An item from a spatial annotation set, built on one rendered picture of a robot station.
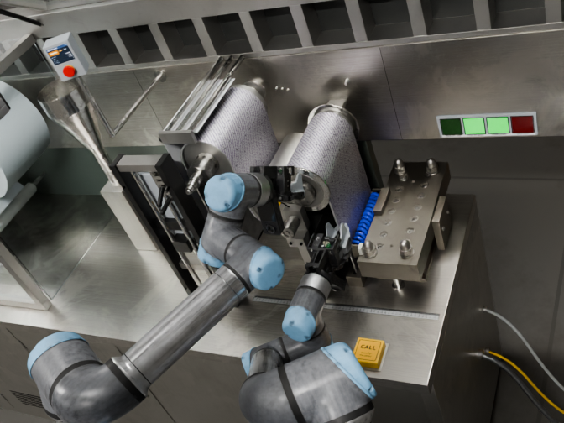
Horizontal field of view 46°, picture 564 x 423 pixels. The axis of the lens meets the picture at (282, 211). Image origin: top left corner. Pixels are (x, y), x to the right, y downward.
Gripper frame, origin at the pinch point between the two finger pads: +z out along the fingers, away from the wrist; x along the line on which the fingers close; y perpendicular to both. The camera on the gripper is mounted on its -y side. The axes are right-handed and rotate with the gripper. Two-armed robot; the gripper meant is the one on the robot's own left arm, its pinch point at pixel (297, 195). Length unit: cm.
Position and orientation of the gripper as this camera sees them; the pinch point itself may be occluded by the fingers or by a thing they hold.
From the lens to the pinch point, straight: 162.8
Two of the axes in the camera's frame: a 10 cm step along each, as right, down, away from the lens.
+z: 4.7, -0.7, 8.8
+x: -8.9, -0.3, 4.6
